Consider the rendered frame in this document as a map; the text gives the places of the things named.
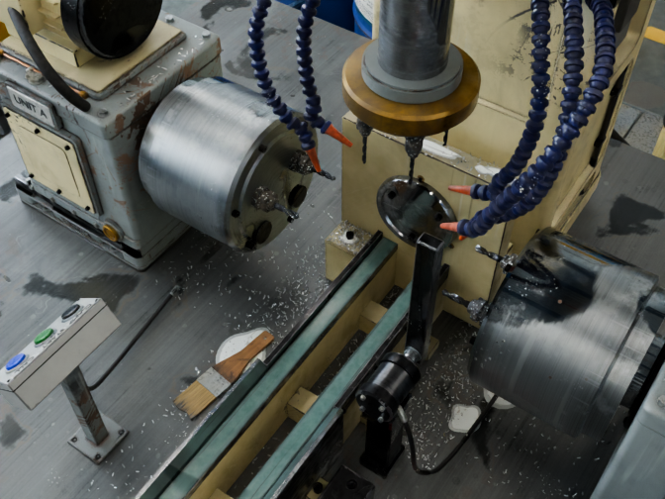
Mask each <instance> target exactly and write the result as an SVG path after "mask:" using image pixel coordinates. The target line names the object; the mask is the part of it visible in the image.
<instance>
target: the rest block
mask: <svg viewBox="0 0 665 499"><path fill-rule="evenodd" d="M344 222H345V221H341V223H343V225H344ZM349 224H350V223H349ZM349 224H348V222H347V223H345V227H346V228H348V226H349ZM340 225H342V224H339V225H338V226H337V227H336V228H335V229H334V230H333V231H332V236H331V234H329V237H327V238H326V239H325V248H326V278H327V279H328V280H330V281H334V280H335V279H336V278H337V277H338V275H339V274H340V273H341V272H342V271H343V270H344V269H345V267H346V266H347V265H348V264H349V263H350V262H351V261H352V259H353V258H354V257H355V256H356V254H357V253H356V254H354V252H355V251H356V252H359V251H360V250H361V248H362V247H363V246H365V242H364V243H363V242H362V240H363V239H362V240H361V238H362V237H363V238H364V240H366V241H369V239H371V238H372V236H373V235H371V237H369V235H370V234H369V233H368V234H366V233H367V232H364V231H363V230H361V232H362V231H363V232H362V233H363V234H364V235H363V236H362V234H361V233H360V231H359V230H358V231H359V232H358V231H357V229H356V230H354V231H353V228H354V227H355V228H357V227H356V226H354V227H352V226H353V225H352V224H350V225H352V226H350V227H349V228H348V229H349V231H348V232H346V234H345V236H346V237H347V239H348V240H352V239H353V238H354V235H355V232H357V233H358V234H359V235H360V234H361V236H362V237H359V238H360V239H359V242H358V243H357V244H356V243H355V244H356V246H359V243H360V242H361V244H363V246H362V245H360V246H359V248H355V249H354V245H355V244H354V245H353V246H351V245H346V247H345V246H344V245H345V244H341V245H340V243H341V241H340V240H339V239H338V236H341V234H343V230H344V228H342V226H343V225H342V226H340ZM355 228H354V229H355ZM341 229H343V230H341ZM348 229H345V230H348ZM340 230H341V232H340ZM337 233H338V234H337ZM334 234H336V236H335V235H334ZM358 234H356V235H358ZM365 234H366V235H365ZM357 237H358V236H357ZM329 238H331V241H328V239H329ZM333 239H334V240H333ZM333 241H335V242H333ZM347 246H348V247H349V248H350V249H351V247H353V249H352V250H349V251H348V249H347Z"/></svg>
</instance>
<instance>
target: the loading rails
mask: <svg viewBox="0 0 665 499"><path fill-rule="evenodd" d="M397 249H398V244H397V243H395V242H393V241H391V240H389V239H387V238H385V237H383V232H381V231H379V230H378V231H377V232H376V233H375V234H374V235H373V237H372V238H371V239H370V240H369V241H368V242H367V243H366V245H365V246H364V247H363V248H362V249H361V250H360V251H359V253H358V254H357V255H356V256H355V257H354V258H353V259H352V261H351V262H350V263H349V264H348V265H347V266H346V267H345V269H344V270H343V271H342V272H341V273H340V274H339V275H338V277H337V278H336V279H335V280H334V281H333V282H332V284H331V285H330V286H329V287H328V288H327V289H326V290H325V292H324V293H323V294H322V295H321V296H320V297H319V298H318V300H317V301H316V302H315V303H314V304H313V305H312V306H311V308H310V309H309V310H308V311H307V312H306V313H305V315H304V316H303V317H302V318H301V319H300V320H299V321H298V323H297V324H296V325H295V326H294V327H293V328H292V329H291V331H290V332H289V333H288V334H287V335H286V336H285V337H284V339H283V340H282V341H281V342H280V343H279V344H278V345H277V347H276V348H275V349H274V350H273V351H272V352H271V353H270V355H269V356H268V357H267V358H266V359H265V360H264V361H263V362H262V361H261V359H259V358H257V359H256V360H255V361H254V363H253V364H252V365H251V366H250V367H249V368H248V369H247V371H246V372H245V373H244V374H243V375H242V376H241V377H240V378H239V380H238V381H237V382H236V383H235V384H234V385H233V387H232V388H231V389H230V390H229V391H228V392H227V393H226V394H225V396H224V397H223V398H222V399H221V400H220V401H219V402H218V404H217V405H216V406H215V407H214V408H213V409H212V410H211V411H210V413H209V414H208V415H207V416H206V417H205V418H204V419H203V421H202V422H201V423H200V424H199V425H198V426H197V427H196V428H195V430H194V431H193V432H192V433H191V434H190V435H189V436H188V438H187V439H186V440H185V441H184V442H183V443H182V444H181V445H180V447H179V448H178V449H177V450H176V451H175V452H174V453H173V455H172V456H171V457H170V458H169V459H168V460H167V461H166V463H165V464H164V465H163V466H162V467H161V468H160V469H159V470H158V472H157V473H156V474H155V475H154V476H153V477H152V478H151V480H150V481H149V482H148V483H147V484H146V485H145V486H144V487H143V489H142V490H141V491H140V492H139V493H138V494H137V496H136V497H135V498H134V499H234V498H232V497H231V496H229V495H228V494H227V491H228V490H229V489H230V488H231V486H232V485H233V484H234V483H235V481H236V480H237V479H238V478H239V476H240V475H241V474H242V473H243V471H244V470H245V469H246V468H247V466H248V465H249V464H250V463H251V462H252V460H253V459H254V458H255V457H256V455H257V454H258V453H259V452H260V450H261V449H262V448H263V447H264V445H265V444H266V443H267V442H268V441H269V439H270V438H271V437H272V436H273V434H274V433H275V432H276V431H277V429H278V428H279V427H280V426H281V425H282V423H283V422H284V421H285V420H286V418H287V417H289V418H291V419H292V420H294V421H295V422H297V423H298V424H297V425H296V426H295V427H294V429H293V430H292V431H291V432H290V434H289V435H288V436H287V437H286V439H285V440H284V441H283V442H282V444H281V445H280V446H279V447H278V449H277V450H276V451H275V452H274V454H273V455H272V456H271V457H270V459H269V460H268V461H267V462H266V463H265V464H264V465H263V466H262V468H261V469H260V470H259V471H258V473H257V474H256V475H255V476H254V478H253V479H252V480H251V481H250V483H249V484H248V485H247V486H246V488H245V489H244V490H243V491H242V493H241V494H240V495H239V497H238V499H318V497H319V496H320V495H321V493H322V492H323V491H324V489H325V488H326V486H327V485H328V484H329V482H328V481H326V480H325V479H324V478H325V477H326V475H327V474H328V473H329V471H330V470H331V469H332V467H333V465H334V464H335V463H336V461H337V460H338V459H339V457H340V456H341V455H342V453H343V443H344V442H345V441H346V439H347V438H348V436H349V435H350V434H351V432H352V431H353V430H354V428H355V427H356V426H357V424H358V423H359V422H360V421H361V422H362V423H364V424H365V425H366V418H365V417H363V416H362V412H361V411H360V410H359V408H360V406H359V405H358V403H357V401H356V397H355V394H356V392H357V391H358V389H359V388H360V387H361V385H362V384H363V383H365V382H367V381H368V379H369V378H370V377H371V376H372V374H373V373H374V372H375V370H376V369H377V368H378V366H379V362H380V361H381V359H382V358H383V357H384V355H385V354H386V353H387V352H398V353H401V354H403V352H404V349H405V342H406V333H407V325H408V316H409V307H410V298H411V289H412V280H413V279H412V280H411V282H410V283H409V284H408V285H407V287H406V288H405V289H404V290H403V292H402V293H401V294H400V295H399V297H398V298H397V299H396V300H395V302H394V303H393V304H392V305H391V307H390V308H389V309H387V308H386V307H384V306H382V305H380V304H379V303H380V302H381V301H382V300H383V299H384V297H385V296H386V295H387V294H388V292H389V291H390V290H391V289H392V287H393V286H394V285H395V273H396V261H397ZM449 267H450V265H448V264H446V263H445V264H444V265H443V266H442V267H441V268H440V274H439V281H438V287H437V293H436V300H435V306H434V313H433V320H432V322H434V321H435V319H436V318H437V317H438V315H439V314H440V313H441V311H442V308H443V302H444V296H443V295H442V290H444V289H446V283H447V277H448V272H449ZM358 329H359V330H361V331H363V332H365V333H366V334H368V336H367V337H366V338H365V339H364V341H363V342H362V343H361V344H360V346H359V347H358V348H357V349H356V351H355V352H354V353H353V354H352V356H351V357H350V358H349V359H348V361H347V362H346V363H345V364H344V366H343V367H342V368H341V369H340V371H339V372H338V373H337V374H336V376H335V377H334V378H333V379H332V381H331V382H330V383H329V385H328V386H327V387H326V388H325V390H324V391H323V392H322V393H321V395H320V396H317V395H315V394H314V393H312V392H310V391H309V390H310V389H311V388H312V386H313V385H314V384H315V383H316V381H317V380H318V379H319V378H320V376H321V375H322V374H323V373H324V372H325V370H326V369H327V368H328V367H329V365H330V364H331V363H332V362H333V360H334V359H335V358H336V356H337V355H338V354H339V353H340V352H341V350H342V349H343V348H344V347H345V345H346V344H347V343H348V342H349V340H350V339H351V338H352V337H353V336H354V334H355V333H356V332H357V331H358Z"/></svg>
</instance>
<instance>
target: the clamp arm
mask: <svg viewBox="0 0 665 499"><path fill-rule="evenodd" d="M443 248H444V241H443V240H441V239H439V238H436V237H434V236H432V235H430V234H428V233H426V232H423V233H422V235H421V236H420V237H419V238H418V239H417V244H416V253H415V262H414V271H413V280H412V289H411V298H410V307H409V316H408V325H407V333H406V342H405V349H404V352H403V353H405V352H406V351H407V349H408V351H407V353H412V352H413V351H415V353H414V354H413V356H414V358H417V357H418V356H419V357H418V358H417V360H416V363H417V364H423V362H424V361H425V359H426V358H427V357H428V346H429V340H430V333H431V326H432V320H433V313H434V306H435V300H436V293H437V287H438V281H439V274H440V268H441V261H442V254H443Z"/></svg>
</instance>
